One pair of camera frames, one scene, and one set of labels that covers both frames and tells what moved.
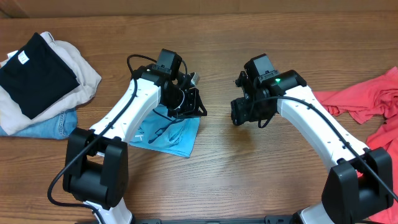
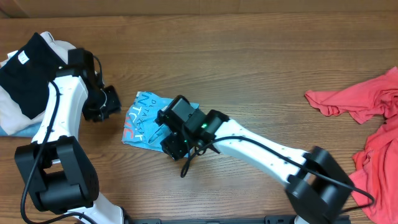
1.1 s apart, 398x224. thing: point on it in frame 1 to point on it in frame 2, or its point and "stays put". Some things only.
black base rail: x=173 y=219 stays put
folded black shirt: x=36 y=76 stays put
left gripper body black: x=181 y=104 to x=102 y=104
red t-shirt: x=364 y=99 stays put
